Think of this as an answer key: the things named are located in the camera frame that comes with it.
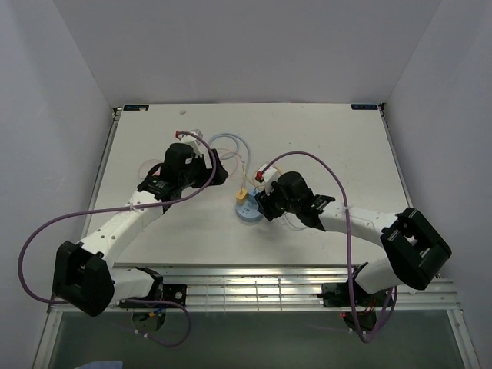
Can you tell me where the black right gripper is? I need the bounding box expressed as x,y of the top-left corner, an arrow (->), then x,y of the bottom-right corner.
254,180 -> 299,221

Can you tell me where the light blue charging cable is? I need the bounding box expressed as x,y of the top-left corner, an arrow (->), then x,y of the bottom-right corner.
276,213 -> 308,232

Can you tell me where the round blue power socket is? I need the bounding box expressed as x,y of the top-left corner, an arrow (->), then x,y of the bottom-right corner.
235,188 -> 264,223

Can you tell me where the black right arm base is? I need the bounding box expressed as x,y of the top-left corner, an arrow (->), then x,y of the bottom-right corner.
317,281 -> 388,333

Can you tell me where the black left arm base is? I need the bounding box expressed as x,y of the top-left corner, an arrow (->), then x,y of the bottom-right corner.
118,284 -> 191,347

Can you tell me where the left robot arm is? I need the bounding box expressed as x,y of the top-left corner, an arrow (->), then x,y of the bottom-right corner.
53,143 -> 228,317

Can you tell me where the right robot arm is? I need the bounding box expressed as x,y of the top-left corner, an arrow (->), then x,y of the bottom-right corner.
255,169 -> 452,305

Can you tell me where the yellow charger plug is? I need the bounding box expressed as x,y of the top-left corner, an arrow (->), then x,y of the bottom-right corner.
235,187 -> 248,205

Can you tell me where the left blue corner label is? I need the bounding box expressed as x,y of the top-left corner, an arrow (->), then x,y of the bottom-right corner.
123,105 -> 149,111

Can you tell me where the blue corner label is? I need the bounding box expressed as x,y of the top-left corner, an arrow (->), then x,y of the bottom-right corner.
123,105 -> 149,111
351,104 -> 378,111

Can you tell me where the right blue corner label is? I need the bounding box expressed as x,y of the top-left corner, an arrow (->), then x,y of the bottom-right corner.
351,104 -> 378,111

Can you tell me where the blue cloth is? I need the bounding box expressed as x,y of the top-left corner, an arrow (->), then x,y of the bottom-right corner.
80,361 -> 123,369

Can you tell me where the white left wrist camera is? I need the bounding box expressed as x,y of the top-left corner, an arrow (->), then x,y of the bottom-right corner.
175,129 -> 212,169

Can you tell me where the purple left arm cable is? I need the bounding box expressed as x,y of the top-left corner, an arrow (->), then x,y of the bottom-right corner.
18,131 -> 220,347

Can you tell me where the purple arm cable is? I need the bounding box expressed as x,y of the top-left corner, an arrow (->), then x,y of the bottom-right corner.
264,151 -> 397,344
18,131 -> 220,347

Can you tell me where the yellow charging cable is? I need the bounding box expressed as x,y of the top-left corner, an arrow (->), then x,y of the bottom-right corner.
240,159 -> 285,193

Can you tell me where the thick blue socket cord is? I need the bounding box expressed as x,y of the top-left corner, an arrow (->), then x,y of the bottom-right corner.
209,132 -> 253,174

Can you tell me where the aluminium table edge rail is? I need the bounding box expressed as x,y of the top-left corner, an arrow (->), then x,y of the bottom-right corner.
151,266 -> 461,313

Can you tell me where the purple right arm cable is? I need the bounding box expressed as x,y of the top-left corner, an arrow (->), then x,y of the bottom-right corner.
264,151 -> 397,344

